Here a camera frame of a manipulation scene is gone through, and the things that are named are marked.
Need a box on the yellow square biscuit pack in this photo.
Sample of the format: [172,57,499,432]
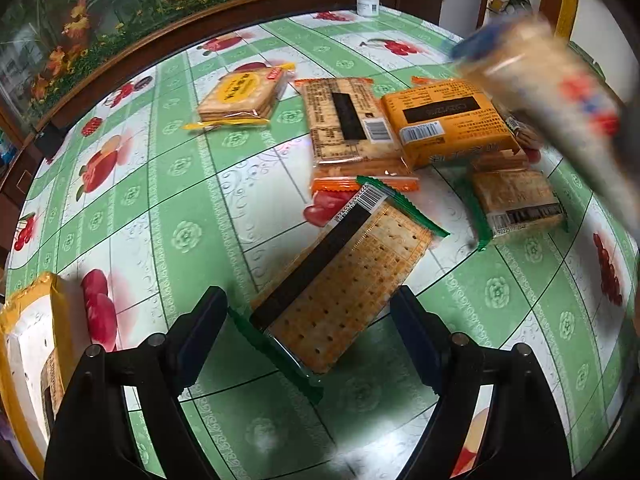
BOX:
[182,63,296,131]

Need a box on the green-edged soda cracker pack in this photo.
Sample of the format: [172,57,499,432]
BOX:
[231,176,449,403]

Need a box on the orange-edged cracker pack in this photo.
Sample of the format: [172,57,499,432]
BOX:
[295,77,420,193]

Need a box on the black small cup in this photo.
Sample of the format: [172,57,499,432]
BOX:
[34,122,66,159]

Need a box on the round cracker clear pack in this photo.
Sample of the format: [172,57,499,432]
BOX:
[40,350,64,434]

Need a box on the glass flower display panel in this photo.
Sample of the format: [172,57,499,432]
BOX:
[1,0,230,124]

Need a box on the orange yellow snack bag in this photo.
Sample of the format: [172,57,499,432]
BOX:
[381,78,520,169]

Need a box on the green-end small cracker pack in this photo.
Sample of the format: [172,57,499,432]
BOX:
[456,169,567,250]

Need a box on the blue-end long cracker pack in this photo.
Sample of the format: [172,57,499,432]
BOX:
[450,14,639,237]

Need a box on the yellow rimmed white tray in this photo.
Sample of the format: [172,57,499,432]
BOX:
[1,271,90,479]

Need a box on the green fruit pattern tablecloth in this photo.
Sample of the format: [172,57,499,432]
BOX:
[4,6,639,480]

